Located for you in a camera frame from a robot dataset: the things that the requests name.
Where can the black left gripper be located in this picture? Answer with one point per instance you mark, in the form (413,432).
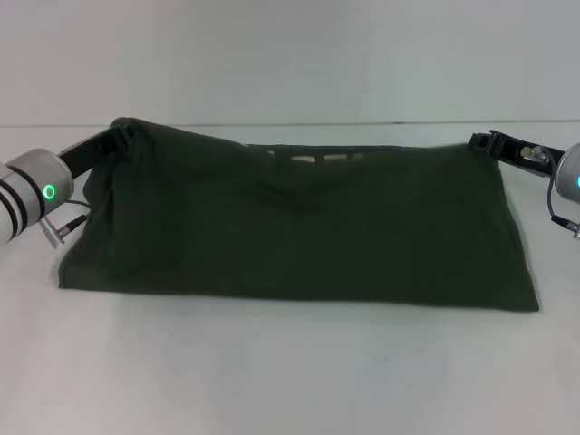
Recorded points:
(86,151)

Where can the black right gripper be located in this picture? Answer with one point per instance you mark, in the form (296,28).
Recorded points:
(521,154)

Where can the dark green t-shirt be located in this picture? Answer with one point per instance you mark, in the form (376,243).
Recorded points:
(294,226)

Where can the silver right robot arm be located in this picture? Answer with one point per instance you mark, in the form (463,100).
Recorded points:
(571,172)

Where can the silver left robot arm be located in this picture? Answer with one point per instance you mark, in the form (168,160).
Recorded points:
(27,190)

